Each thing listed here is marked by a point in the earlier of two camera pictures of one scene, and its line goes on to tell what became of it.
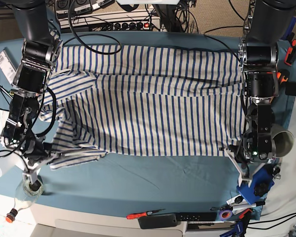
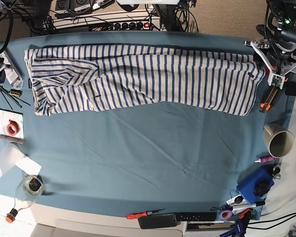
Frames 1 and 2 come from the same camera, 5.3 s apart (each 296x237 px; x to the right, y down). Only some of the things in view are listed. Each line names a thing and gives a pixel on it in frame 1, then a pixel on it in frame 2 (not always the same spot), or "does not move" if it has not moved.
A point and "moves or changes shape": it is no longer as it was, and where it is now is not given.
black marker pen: [248, 205] does not move
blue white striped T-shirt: [143, 101] moves or changes shape
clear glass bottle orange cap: [24, 197] does not move
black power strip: [132, 26] does not move
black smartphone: [158, 221] does not move
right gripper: [254, 148] → [280, 59]
